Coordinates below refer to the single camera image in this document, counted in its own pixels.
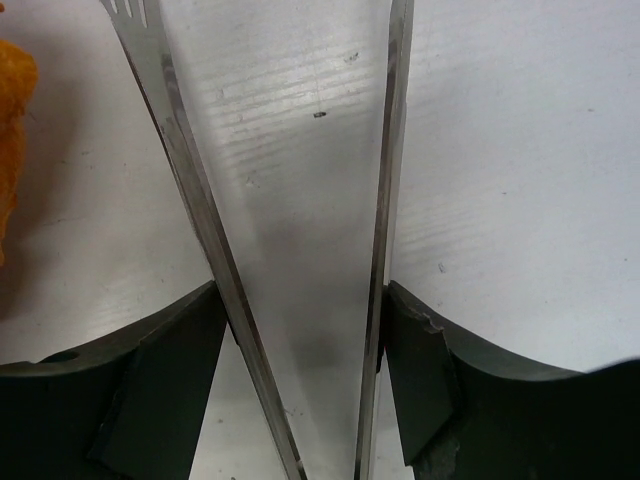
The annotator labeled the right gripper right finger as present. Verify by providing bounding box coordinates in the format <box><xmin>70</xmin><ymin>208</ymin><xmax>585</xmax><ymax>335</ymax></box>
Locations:
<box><xmin>383</xmin><ymin>283</ymin><xmax>639</xmax><ymax>479</ymax></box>

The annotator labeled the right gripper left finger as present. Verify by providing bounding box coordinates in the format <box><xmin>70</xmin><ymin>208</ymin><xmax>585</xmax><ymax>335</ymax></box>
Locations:
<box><xmin>1</xmin><ymin>282</ymin><xmax>227</xmax><ymax>479</ymax></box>

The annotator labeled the orange loaf bread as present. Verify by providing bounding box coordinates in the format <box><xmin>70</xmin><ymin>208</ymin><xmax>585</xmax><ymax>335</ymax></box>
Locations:
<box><xmin>1</xmin><ymin>40</ymin><xmax>39</xmax><ymax>242</ymax></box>

